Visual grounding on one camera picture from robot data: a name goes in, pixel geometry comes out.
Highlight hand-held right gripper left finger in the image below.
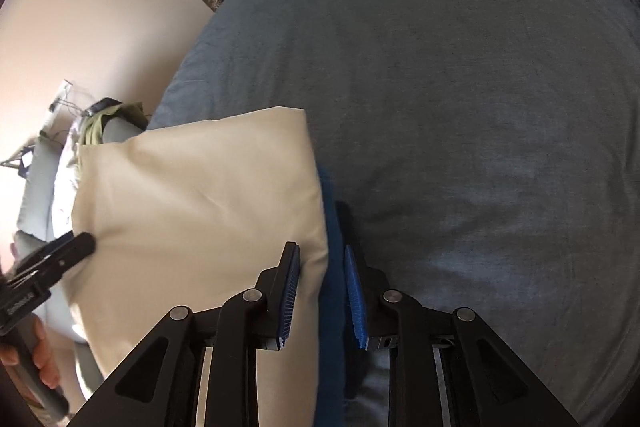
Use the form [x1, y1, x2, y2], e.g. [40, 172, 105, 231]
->
[65, 243, 301, 427]

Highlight grey bed blanket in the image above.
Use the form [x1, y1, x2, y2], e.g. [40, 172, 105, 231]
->
[145, 0, 640, 427]

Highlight person's left hand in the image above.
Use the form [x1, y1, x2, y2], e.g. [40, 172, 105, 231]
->
[30, 316, 63, 391]

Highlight wall cables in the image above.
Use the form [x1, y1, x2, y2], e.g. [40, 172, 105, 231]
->
[40, 79, 101, 142]

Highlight dark blue cloth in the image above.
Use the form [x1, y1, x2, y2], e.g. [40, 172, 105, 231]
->
[315, 164, 372, 427]

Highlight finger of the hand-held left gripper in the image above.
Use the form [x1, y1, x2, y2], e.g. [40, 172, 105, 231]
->
[22, 233, 97, 281]

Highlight white pillowcase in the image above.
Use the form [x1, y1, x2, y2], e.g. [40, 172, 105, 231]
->
[70, 107, 331, 427]

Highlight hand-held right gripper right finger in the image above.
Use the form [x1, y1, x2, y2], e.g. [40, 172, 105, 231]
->
[345, 245, 581, 427]

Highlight olive green garment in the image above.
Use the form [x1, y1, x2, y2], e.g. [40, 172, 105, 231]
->
[77, 99, 149, 158]

